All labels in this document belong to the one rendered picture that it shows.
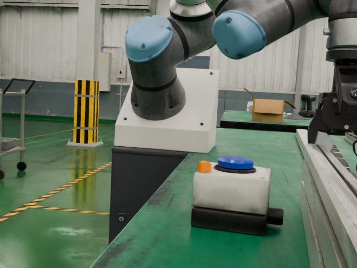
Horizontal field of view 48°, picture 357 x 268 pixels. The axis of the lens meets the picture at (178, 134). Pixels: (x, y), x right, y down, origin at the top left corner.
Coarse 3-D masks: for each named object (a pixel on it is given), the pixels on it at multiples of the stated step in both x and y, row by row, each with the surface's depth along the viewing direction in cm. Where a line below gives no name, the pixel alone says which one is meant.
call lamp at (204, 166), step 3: (201, 162) 43; (204, 162) 43; (207, 162) 43; (198, 165) 43; (201, 165) 42; (204, 165) 42; (207, 165) 42; (210, 165) 43; (198, 168) 43; (201, 168) 42; (204, 168) 42; (207, 168) 42; (210, 168) 43; (198, 171) 43; (201, 171) 42; (204, 171) 42; (207, 171) 42; (210, 171) 43
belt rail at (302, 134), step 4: (296, 132) 161; (300, 132) 147; (304, 132) 148; (296, 136) 158; (300, 136) 131; (304, 136) 132; (300, 140) 127; (304, 140) 117; (300, 144) 125; (304, 144) 106; (304, 156) 100
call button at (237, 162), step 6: (222, 156) 46; (228, 156) 46; (234, 156) 46; (240, 156) 47; (222, 162) 44; (228, 162) 43; (234, 162) 43; (240, 162) 43; (246, 162) 44; (252, 162) 44; (234, 168) 43; (240, 168) 43; (246, 168) 43
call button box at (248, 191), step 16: (208, 176) 42; (224, 176) 42; (240, 176) 42; (256, 176) 42; (208, 192) 42; (224, 192) 42; (240, 192) 41; (256, 192) 41; (192, 208) 43; (208, 208) 43; (224, 208) 42; (240, 208) 41; (256, 208) 41; (272, 208) 44; (192, 224) 43; (208, 224) 42; (224, 224) 42; (240, 224) 42; (256, 224) 41
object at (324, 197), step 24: (312, 144) 54; (312, 168) 39; (336, 168) 35; (312, 192) 37; (336, 192) 25; (312, 216) 35; (336, 216) 22; (312, 240) 33; (336, 240) 23; (312, 264) 32; (336, 264) 20
